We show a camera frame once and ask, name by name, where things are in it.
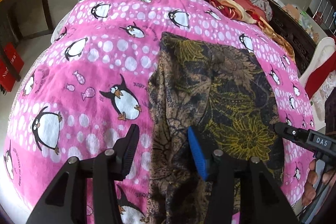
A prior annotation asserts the dark floral patterned garment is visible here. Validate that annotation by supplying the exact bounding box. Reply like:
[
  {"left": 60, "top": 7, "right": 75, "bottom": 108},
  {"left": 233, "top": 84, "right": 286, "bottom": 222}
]
[{"left": 146, "top": 32, "right": 284, "bottom": 223}]

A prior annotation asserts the red cloth on chair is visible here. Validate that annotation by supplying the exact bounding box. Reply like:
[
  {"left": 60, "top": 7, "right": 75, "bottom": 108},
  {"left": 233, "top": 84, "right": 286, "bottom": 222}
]
[{"left": 305, "top": 53, "right": 335, "bottom": 99}]

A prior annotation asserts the white lace-covered chair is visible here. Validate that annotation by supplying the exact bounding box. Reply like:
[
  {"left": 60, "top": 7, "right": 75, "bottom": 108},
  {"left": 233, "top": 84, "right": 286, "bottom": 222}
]
[{"left": 299, "top": 37, "right": 335, "bottom": 130}]

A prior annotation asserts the dark wooden nightstand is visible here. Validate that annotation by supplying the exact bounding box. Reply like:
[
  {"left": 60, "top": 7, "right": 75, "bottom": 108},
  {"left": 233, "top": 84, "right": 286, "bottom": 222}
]
[{"left": 267, "top": 0, "right": 316, "bottom": 74}]

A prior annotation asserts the pink penguin quilt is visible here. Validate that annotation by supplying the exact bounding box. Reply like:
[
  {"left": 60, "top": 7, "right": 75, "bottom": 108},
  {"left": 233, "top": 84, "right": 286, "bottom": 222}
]
[{"left": 3, "top": 0, "right": 314, "bottom": 223}]

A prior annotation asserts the metal stair railing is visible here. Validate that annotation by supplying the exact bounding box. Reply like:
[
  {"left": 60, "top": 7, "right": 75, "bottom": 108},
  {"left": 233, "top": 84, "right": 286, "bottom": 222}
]
[{"left": 313, "top": 0, "right": 336, "bottom": 36}]

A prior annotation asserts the small red heart pillow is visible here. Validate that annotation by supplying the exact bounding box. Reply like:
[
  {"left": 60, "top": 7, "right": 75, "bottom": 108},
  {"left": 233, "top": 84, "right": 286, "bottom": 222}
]
[{"left": 234, "top": 0, "right": 266, "bottom": 20}]

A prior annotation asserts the red gift bag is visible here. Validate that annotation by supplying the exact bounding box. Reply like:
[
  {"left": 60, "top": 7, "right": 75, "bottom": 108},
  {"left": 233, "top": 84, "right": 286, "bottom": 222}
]
[{"left": 1, "top": 43, "right": 24, "bottom": 92}]

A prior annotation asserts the red and gold blanket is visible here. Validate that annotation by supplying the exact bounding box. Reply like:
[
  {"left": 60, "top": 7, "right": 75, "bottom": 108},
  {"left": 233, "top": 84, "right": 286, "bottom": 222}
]
[{"left": 204, "top": 0, "right": 295, "bottom": 60}]

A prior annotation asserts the dark wooden side table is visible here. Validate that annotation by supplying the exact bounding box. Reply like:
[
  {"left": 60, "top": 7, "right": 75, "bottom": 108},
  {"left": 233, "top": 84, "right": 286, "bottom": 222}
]
[{"left": 1, "top": 0, "right": 54, "bottom": 48}]

